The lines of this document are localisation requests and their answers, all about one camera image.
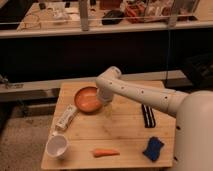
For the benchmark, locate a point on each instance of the translucent yellowish pusher tool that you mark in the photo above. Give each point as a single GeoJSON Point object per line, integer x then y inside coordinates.
{"type": "Point", "coordinates": [108, 110]}

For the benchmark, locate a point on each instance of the orange ceramic bowl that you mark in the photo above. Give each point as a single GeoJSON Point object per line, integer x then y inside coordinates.
{"type": "Point", "coordinates": [86, 100]}

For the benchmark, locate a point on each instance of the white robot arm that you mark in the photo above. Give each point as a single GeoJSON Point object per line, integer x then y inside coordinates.
{"type": "Point", "coordinates": [193, 147]}

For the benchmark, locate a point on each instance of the black striped rectangular block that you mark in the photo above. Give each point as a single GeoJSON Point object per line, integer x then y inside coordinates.
{"type": "Point", "coordinates": [148, 115]}

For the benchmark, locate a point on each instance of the orange carrot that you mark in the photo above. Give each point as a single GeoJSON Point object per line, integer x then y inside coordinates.
{"type": "Point", "coordinates": [104, 152]}

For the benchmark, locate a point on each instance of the blue folded cloth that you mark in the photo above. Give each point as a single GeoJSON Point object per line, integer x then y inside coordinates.
{"type": "Point", "coordinates": [152, 151]}

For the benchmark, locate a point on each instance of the white plastic cup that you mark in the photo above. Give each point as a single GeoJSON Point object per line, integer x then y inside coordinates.
{"type": "Point", "coordinates": [57, 146]}

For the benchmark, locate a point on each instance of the black bag on bench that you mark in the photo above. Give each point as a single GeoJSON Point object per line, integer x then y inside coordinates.
{"type": "Point", "coordinates": [112, 17]}

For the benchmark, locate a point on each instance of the orange red clutter pile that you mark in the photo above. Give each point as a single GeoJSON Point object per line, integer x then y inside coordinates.
{"type": "Point", "coordinates": [135, 13]}

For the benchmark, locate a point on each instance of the grey metal post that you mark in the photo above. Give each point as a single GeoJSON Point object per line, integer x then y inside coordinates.
{"type": "Point", "coordinates": [83, 11]}

